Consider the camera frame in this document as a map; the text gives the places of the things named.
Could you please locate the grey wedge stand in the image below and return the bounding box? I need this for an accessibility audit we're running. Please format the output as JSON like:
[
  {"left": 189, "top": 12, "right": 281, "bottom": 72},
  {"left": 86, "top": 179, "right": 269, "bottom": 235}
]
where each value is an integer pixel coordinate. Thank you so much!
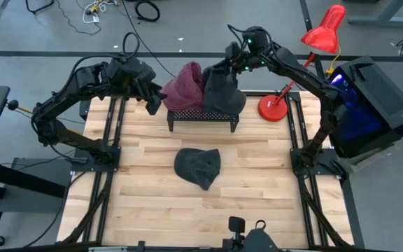
[{"left": 341, "top": 143, "right": 393, "bottom": 175}]

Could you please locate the yellow lamp cord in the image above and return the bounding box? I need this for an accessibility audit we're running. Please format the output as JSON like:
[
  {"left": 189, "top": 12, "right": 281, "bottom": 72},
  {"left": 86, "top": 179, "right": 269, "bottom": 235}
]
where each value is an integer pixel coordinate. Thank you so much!
[{"left": 325, "top": 44, "right": 342, "bottom": 76}]

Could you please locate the coiled black cable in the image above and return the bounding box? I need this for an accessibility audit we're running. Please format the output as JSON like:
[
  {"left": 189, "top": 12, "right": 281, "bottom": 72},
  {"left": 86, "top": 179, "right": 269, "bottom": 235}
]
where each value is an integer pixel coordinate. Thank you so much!
[{"left": 134, "top": 0, "right": 161, "bottom": 23}]

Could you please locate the black boxy device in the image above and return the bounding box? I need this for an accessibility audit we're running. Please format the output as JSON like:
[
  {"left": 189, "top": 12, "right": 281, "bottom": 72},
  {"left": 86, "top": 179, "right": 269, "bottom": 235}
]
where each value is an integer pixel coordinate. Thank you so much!
[{"left": 227, "top": 216, "right": 247, "bottom": 250}]

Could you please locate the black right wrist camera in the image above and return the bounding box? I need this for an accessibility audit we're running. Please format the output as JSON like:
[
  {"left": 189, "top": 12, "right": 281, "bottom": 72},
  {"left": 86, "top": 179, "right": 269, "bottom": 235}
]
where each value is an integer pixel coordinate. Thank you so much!
[{"left": 225, "top": 41, "right": 241, "bottom": 60}]

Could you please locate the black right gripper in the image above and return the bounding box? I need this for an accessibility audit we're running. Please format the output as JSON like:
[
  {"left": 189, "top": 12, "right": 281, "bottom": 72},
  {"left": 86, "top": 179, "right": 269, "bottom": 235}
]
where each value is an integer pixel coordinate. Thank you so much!
[{"left": 204, "top": 52, "right": 264, "bottom": 85}]

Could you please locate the long black floor cable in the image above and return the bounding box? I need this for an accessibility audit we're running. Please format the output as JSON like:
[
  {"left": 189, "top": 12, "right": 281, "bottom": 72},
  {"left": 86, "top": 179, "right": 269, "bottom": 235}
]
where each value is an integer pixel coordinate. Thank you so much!
[{"left": 120, "top": 0, "right": 176, "bottom": 78}]

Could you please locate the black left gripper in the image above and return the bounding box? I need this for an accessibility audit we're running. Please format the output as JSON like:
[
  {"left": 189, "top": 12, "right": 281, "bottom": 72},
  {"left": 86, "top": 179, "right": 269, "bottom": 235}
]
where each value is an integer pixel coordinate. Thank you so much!
[{"left": 127, "top": 64, "right": 168, "bottom": 116}]

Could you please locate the white cable bundle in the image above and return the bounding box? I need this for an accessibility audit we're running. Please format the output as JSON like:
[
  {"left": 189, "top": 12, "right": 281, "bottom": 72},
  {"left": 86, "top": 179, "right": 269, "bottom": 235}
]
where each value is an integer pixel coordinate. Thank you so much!
[{"left": 81, "top": 0, "right": 118, "bottom": 25}]

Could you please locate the yellow rod with black knob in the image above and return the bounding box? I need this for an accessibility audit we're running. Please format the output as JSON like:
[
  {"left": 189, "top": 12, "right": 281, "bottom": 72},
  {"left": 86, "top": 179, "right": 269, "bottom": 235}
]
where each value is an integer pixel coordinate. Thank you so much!
[{"left": 6, "top": 99, "right": 50, "bottom": 120}]

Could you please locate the red desk lamp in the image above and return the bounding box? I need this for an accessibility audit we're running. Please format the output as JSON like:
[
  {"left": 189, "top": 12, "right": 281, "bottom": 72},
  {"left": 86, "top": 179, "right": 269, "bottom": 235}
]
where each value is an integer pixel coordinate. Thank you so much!
[{"left": 257, "top": 3, "right": 347, "bottom": 123}]

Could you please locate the black computer case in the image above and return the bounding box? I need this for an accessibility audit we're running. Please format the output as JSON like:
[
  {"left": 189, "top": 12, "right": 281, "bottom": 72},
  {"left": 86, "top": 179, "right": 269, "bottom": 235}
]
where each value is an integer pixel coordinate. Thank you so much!
[{"left": 329, "top": 55, "right": 403, "bottom": 159}]

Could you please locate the black mesh rack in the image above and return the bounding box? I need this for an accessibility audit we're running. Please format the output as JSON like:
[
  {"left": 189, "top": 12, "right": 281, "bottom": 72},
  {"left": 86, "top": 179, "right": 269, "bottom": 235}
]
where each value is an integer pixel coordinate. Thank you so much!
[{"left": 166, "top": 108, "right": 241, "bottom": 133}]

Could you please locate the dark floor plate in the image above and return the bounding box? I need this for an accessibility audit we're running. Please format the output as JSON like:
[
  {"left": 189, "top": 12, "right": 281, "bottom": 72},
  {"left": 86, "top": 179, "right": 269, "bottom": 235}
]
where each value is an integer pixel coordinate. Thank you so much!
[{"left": 0, "top": 157, "right": 72, "bottom": 214}]

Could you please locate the grey desk leg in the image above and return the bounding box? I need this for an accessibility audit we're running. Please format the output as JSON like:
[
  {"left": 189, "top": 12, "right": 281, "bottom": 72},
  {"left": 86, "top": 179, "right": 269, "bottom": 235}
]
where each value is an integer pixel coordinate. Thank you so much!
[{"left": 347, "top": 0, "right": 403, "bottom": 27}]

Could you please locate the black bag with loop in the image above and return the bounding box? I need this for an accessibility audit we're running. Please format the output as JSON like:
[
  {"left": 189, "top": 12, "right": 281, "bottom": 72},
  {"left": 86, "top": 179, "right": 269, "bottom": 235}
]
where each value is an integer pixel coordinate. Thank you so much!
[{"left": 241, "top": 219, "right": 281, "bottom": 252}]

